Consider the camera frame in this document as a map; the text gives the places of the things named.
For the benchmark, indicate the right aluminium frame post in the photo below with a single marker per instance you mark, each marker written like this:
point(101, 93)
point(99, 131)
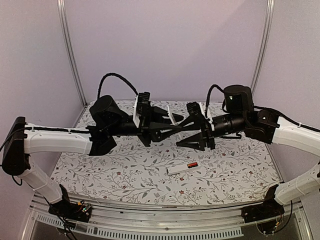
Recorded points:
point(270, 5)

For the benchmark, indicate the floral patterned table mat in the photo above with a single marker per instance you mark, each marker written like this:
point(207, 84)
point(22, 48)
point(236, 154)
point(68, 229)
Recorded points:
point(237, 170)

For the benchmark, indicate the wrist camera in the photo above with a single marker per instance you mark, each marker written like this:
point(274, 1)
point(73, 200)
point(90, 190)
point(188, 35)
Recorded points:
point(141, 108)
point(194, 108)

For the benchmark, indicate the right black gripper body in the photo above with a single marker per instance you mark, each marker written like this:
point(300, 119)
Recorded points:
point(208, 137)

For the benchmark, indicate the red orange battery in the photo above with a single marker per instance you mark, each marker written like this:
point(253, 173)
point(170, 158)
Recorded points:
point(192, 164)

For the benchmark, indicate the left aluminium frame post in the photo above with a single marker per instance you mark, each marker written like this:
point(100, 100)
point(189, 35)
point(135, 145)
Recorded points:
point(70, 52)

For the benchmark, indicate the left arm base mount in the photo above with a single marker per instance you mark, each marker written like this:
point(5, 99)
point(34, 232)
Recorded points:
point(80, 211)

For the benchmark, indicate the aluminium frame post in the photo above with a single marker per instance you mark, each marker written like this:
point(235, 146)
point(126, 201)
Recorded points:
point(270, 5)
point(70, 52)

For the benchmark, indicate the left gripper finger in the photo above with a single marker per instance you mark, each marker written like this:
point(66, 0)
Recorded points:
point(160, 131)
point(160, 115)

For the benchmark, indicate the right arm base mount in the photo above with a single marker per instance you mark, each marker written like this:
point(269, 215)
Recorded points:
point(269, 208)

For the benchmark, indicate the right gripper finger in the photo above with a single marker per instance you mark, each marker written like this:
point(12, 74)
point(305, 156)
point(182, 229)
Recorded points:
point(190, 122)
point(195, 142)

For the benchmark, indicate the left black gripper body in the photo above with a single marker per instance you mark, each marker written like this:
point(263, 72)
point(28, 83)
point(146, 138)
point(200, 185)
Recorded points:
point(145, 133)

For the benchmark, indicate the white remote control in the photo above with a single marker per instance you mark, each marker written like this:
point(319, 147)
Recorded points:
point(181, 168)

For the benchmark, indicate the front aluminium rail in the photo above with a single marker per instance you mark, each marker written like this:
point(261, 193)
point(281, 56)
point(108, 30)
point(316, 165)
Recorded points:
point(116, 220)

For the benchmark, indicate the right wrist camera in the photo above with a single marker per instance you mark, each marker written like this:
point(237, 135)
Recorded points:
point(194, 108)

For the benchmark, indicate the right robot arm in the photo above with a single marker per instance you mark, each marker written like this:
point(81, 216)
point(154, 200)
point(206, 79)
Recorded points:
point(263, 124)

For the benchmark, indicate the white remote battery cover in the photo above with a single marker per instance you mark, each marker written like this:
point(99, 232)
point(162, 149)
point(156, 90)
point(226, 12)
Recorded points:
point(171, 116)

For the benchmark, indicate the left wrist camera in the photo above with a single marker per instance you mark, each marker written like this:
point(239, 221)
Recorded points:
point(141, 108)

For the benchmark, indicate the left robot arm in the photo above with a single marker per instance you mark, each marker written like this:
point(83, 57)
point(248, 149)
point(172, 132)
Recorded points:
point(24, 139)

